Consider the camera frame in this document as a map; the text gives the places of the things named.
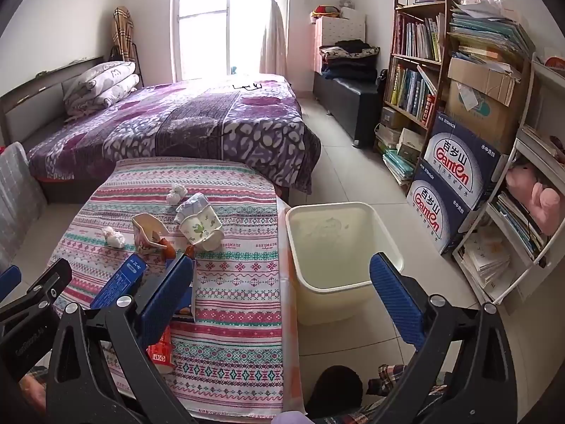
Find stacked pillows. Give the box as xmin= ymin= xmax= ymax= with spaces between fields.
xmin=63 ymin=60 xmax=140 ymax=118

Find red snack packet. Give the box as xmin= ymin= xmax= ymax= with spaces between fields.
xmin=145 ymin=324 xmax=175 ymax=374

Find stack of white papers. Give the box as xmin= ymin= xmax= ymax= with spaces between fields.
xmin=459 ymin=232 xmax=513 ymax=292

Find orange brown wrapper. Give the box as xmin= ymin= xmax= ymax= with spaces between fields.
xmin=159 ymin=237 xmax=195 ymax=259

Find row of thin books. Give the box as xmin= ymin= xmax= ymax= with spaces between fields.
xmin=395 ymin=12 xmax=446 ymax=63

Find wooden bookshelf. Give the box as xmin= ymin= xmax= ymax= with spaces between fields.
xmin=375 ymin=0 xmax=482 ymax=186

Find pink drawer cabinet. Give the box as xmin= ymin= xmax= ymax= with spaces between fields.
xmin=313 ymin=12 xmax=367 ymax=73

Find cream plastic waste bin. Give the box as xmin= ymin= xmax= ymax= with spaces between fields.
xmin=285 ymin=202 xmax=404 ymax=325

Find white wire shelf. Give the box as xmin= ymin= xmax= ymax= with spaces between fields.
xmin=452 ymin=53 xmax=565 ymax=305

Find blue water bottle carton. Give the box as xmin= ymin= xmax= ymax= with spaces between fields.
xmin=421 ymin=110 xmax=508 ymax=213
xmin=406 ymin=170 xmax=482 ymax=254

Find beige plaid cloth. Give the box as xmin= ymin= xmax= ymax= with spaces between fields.
xmin=112 ymin=6 xmax=137 ymax=63

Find pink plush toy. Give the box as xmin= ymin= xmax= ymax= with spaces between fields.
xmin=505 ymin=163 xmax=563 ymax=235

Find black slipper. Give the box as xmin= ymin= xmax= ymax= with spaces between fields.
xmin=307 ymin=366 xmax=365 ymax=420

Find stack of folded clothes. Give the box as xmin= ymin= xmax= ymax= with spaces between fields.
xmin=319 ymin=40 xmax=380 ymax=82

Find row of slanted books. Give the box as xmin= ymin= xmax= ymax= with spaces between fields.
xmin=492 ymin=192 xmax=548 ymax=257

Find blue drink carton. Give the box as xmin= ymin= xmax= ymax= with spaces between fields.
xmin=90 ymin=254 xmax=148 ymax=310

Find pink paper cup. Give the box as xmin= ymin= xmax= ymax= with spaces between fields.
xmin=131 ymin=213 xmax=171 ymax=254

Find pile of papers and folders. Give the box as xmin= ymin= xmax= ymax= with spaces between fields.
xmin=448 ymin=0 xmax=535 ymax=76

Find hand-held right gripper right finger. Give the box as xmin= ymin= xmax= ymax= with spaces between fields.
xmin=370 ymin=252 xmax=517 ymax=424

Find black storage bench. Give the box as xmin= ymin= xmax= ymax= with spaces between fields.
xmin=313 ymin=72 xmax=380 ymax=146

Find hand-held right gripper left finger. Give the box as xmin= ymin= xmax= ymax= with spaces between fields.
xmin=46 ymin=254 xmax=197 ymax=424

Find floral paper cup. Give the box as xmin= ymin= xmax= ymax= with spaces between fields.
xmin=174 ymin=205 xmax=222 ymax=248

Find pale pink curtain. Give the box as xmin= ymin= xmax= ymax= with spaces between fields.
xmin=260 ymin=0 xmax=290 ymax=76

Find grey checked cloth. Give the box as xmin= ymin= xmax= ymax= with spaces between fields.
xmin=0 ymin=141 xmax=47 ymax=270

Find stack of teal books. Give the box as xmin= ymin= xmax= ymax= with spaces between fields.
xmin=382 ymin=150 xmax=416 ymax=186

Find bed with purple blanket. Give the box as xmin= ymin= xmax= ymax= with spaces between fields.
xmin=26 ymin=73 xmax=322 ymax=195

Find plaid pants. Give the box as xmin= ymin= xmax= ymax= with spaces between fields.
xmin=366 ymin=364 xmax=451 ymax=424

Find brown cardboard box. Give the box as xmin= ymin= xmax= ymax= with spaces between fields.
xmin=444 ymin=55 xmax=526 ymax=153

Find black metal clothes rack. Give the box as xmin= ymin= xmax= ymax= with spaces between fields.
xmin=108 ymin=40 xmax=144 ymax=87

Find row of thick books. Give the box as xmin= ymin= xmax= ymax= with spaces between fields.
xmin=386 ymin=64 xmax=438 ymax=126

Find bright window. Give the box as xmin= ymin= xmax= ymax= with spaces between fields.
xmin=170 ymin=0 xmax=274 ymax=82

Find dark wooden headboard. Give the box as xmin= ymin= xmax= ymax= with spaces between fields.
xmin=0 ymin=56 xmax=107 ymax=146

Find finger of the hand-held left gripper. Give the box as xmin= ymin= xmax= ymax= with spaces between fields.
xmin=0 ymin=258 xmax=72 ymax=324
xmin=0 ymin=265 xmax=22 ymax=294

